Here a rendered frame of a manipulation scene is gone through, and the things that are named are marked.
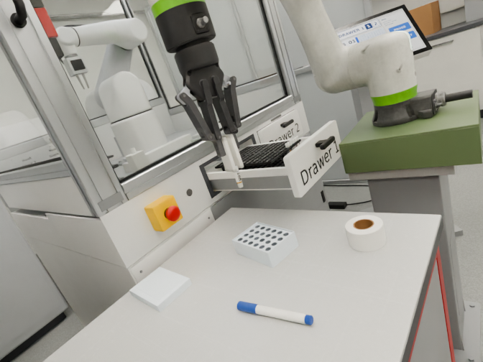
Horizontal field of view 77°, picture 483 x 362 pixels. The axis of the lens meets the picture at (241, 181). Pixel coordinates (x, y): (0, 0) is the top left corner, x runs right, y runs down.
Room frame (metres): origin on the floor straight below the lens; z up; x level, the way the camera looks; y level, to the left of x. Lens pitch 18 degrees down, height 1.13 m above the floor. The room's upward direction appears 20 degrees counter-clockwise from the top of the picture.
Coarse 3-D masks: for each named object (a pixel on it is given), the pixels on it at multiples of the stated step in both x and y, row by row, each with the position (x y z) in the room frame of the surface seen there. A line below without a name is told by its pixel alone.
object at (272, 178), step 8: (256, 144) 1.08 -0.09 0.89; (208, 168) 0.98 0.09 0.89; (224, 168) 1.02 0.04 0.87; (264, 168) 0.77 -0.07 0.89; (272, 168) 0.75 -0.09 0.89; (280, 168) 0.72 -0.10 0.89; (208, 176) 0.92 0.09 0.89; (216, 176) 0.89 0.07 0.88; (224, 176) 0.87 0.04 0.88; (232, 176) 0.85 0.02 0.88; (240, 176) 0.82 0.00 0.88; (248, 176) 0.80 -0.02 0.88; (256, 176) 0.78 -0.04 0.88; (264, 176) 0.76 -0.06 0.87; (272, 176) 0.75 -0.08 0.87; (280, 176) 0.73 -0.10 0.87; (216, 184) 0.90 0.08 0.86; (224, 184) 0.87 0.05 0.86; (232, 184) 0.85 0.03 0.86; (248, 184) 0.81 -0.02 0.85; (256, 184) 0.79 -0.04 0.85; (264, 184) 0.77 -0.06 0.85; (272, 184) 0.75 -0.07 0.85; (280, 184) 0.73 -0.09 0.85; (288, 184) 0.71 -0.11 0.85
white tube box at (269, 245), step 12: (252, 228) 0.66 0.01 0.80; (264, 228) 0.64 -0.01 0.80; (276, 228) 0.62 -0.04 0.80; (240, 240) 0.64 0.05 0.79; (252, 240) 0.61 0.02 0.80; (264, 240) 0.59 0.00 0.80; (276, 240) 0.57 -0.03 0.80; (288, 240) 0.57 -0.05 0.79; (240, 252) 0.62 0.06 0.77; (252, 252) 0.58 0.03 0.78; (264, 252) 0.54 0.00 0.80; (276, 252) 0.54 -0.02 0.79; (288, 252) 0.56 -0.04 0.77; (264, 264) 0.55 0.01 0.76; (276, 264) 0.54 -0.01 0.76
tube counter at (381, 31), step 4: (380, 28) 1.62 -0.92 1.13; (368, 32) 1.62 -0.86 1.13; (372, 32) 1.62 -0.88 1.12; (376, 32) 1.61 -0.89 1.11; (380, 32) 1.60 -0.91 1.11; (384, 32) 1.60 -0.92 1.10; (360, 36) 1.63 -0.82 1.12; (364, 36) 1.62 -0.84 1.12; (368, 36) 1.61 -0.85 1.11; (372, 36) 1.60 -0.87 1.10; (376, 36) 1.60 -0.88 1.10; (348, 40) 1.63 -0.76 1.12; (352, 40) 1.63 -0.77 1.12; (356, 40) 1.62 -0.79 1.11; (360, 40) 1.61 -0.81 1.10; (364, 40) 1.60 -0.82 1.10; (352, 44) 1.61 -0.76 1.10
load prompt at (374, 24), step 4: (372, 20) 1.66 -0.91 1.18; (376, 20) 1.65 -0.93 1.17; (364, 24) 1.66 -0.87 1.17; (368, 24) 1.65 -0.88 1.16; (372, 24) 1.64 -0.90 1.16; (376, 24) 1.64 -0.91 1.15; (380, 24) 1.63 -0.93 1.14; (352, 28) 1.67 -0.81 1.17; (356, 28) 1.66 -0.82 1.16; (360, 28) 1.65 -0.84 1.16; (364, 28) 1.65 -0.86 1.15; (368, 28) 1.64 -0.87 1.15; (372, 28) 1.63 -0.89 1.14; (340, 32) 1.68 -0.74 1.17; (344, 32) 1.67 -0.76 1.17; (348, 32) 1.66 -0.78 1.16; (352, 32) 1.65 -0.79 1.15; (356, 32) 1.65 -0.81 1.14; (360, 32) 1.64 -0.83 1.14; (340, 36) 1.66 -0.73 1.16; (344, 36) 1.66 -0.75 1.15; (348, 36) 1.65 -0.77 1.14
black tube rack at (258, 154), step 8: (264, 144) 1.01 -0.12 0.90; (272, 144) 0.97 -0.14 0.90; (280, 144) 0.93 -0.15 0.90; (240, 152) 1.02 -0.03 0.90; (248, 152) 0.98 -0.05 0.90; (256, 152) 0.95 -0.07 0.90; (264, 152) 0.90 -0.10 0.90; (272, 152) 0.88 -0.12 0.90; (248, 160) 0.88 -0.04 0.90; (256, 160) 0.85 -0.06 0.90; (264, 160) 0.82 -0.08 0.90; (280, 160) 0.87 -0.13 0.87; (216, 168) 0.94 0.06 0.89; (240, 168) 0.93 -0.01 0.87; (248, 168) 0.91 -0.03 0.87; (256, 168) 0.87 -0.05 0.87
